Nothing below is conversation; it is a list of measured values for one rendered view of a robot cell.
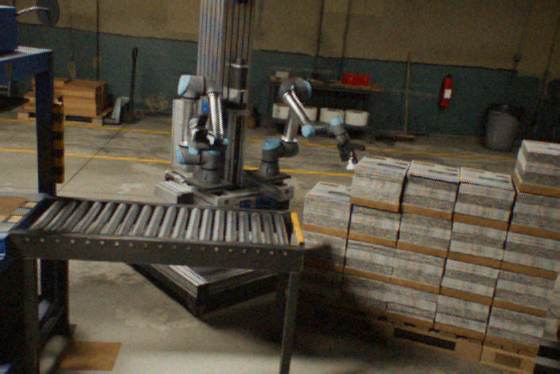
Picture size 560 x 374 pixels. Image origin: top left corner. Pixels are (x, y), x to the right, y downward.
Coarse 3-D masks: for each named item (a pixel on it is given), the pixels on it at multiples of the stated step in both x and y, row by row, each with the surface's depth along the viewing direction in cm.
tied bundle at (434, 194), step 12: (408, 180) 326; (420, 180) 324; (432, 180) 322; (408, 192) 328; (420, 192) 326; (432, 192) 324; (444, 192) 322; (408, 204) 329; (420, 204) 327; (432, 204) 325; (444, 204) 323
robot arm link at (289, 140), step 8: (296, 88) 368; (304, 88) 372; (296, 96) 371; (304, 96) 374; (288, 112) 383; (288, 120) 382; (296, 120) 381; (288, 128) 384; (296, 128) 384; (288, 136) 385; (288, 144) 386; (296, 144) 390; (288, 152) 388; (296, 152) 392
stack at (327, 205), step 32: (320, 192) 355; (320, 224) 348; (352, 224) 342; (384, 224) 337; (416, 224) 331; (448, 224) 326; (320, 256) 354; (352, 256) 347; (384, 256) 341; (416, 256) 335; (480, 256) 325; (320, 288) 359; (352, 288) 353; (384, 288) 347; (448, 288) 335; (480, 288) 329; (320, 320) 365; (352, 320) 373; (384, 320) 354; (448, 320) 340; (480, 320) 334; (448, 352) 345; (480, 352) 339
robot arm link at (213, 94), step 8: (208, 80) 334; (208, 88) 334; (216, 88) 335; (208, 96) 334; (216, 96) 333; (216, 104) 331; (216, 112) 329; (216, 120) 327; (216, 128) 324; (216, 136) 322; (216, 144) 320; (224, 144) 322
